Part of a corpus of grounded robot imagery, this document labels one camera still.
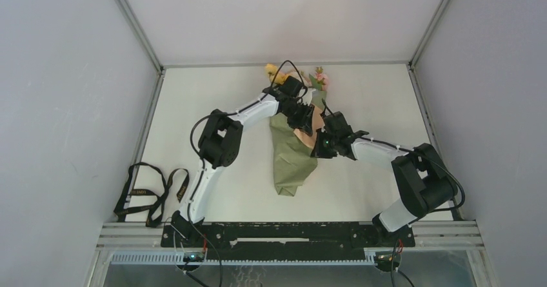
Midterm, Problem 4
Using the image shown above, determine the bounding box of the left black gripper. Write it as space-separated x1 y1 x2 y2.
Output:
281 101 315 136

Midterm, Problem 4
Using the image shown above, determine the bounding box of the pink rose stem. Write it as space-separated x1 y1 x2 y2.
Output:
308 66 330 91

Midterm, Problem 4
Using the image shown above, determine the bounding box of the yellow flower stem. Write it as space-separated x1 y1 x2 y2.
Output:
264 63 288 84

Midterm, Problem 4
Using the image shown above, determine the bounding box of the green orange wrapping paper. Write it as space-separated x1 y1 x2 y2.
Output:
269 69 328 197

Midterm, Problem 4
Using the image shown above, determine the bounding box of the black printed ribbon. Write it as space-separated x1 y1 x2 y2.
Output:
113 162 190 228

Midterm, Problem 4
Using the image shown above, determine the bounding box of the pink white flower stem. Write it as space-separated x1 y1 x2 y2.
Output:
297 70 313 88

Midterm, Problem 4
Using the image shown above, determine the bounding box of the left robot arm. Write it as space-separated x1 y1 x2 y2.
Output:
172 76 315 246

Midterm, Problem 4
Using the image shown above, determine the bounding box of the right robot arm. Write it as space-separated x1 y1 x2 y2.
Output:
311 110 465 246

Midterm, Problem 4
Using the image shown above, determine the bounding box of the black mounting rail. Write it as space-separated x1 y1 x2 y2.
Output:
160 222 416 260

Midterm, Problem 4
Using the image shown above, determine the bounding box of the white cable duct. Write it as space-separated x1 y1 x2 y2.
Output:
110 252 377 266

